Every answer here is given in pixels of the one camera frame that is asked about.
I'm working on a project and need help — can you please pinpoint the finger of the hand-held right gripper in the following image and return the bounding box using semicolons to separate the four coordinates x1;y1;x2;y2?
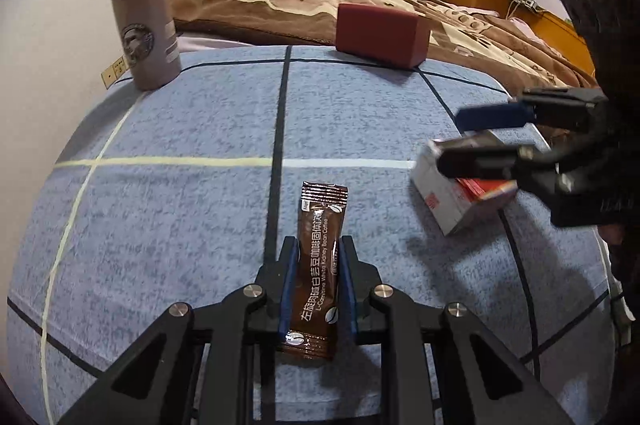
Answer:
456;87;607;132
436;140;576;194

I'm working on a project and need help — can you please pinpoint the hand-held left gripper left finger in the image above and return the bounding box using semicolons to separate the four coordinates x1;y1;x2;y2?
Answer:
60;235;301;425

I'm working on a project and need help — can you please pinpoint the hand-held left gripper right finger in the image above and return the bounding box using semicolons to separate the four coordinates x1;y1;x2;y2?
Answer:
337;235;576;425

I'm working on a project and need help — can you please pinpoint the white and red carton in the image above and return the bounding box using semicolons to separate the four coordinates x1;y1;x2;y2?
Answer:
410;130;521;237

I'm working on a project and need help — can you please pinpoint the brown coffee sachet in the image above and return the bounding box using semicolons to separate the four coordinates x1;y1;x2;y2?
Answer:
276;181;349;361

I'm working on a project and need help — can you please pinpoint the person's right hand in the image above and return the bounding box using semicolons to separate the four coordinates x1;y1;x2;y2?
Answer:
597;225;624;254

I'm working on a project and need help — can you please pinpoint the wooden bed headboard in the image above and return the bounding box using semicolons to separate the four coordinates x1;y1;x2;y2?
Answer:
520;10;596;76

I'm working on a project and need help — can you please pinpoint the dark red box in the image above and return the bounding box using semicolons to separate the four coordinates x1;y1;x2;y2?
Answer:
334;2;432;70

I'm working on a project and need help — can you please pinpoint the brown patterned blanket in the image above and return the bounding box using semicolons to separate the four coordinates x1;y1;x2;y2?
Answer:
170;0;598;100

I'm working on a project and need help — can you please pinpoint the grey thermos tumbler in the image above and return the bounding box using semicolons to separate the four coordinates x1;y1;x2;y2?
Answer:
100;0;182;92

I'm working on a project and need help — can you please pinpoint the beige wall socket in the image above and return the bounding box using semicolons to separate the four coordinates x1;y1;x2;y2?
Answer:
101;57;128;88

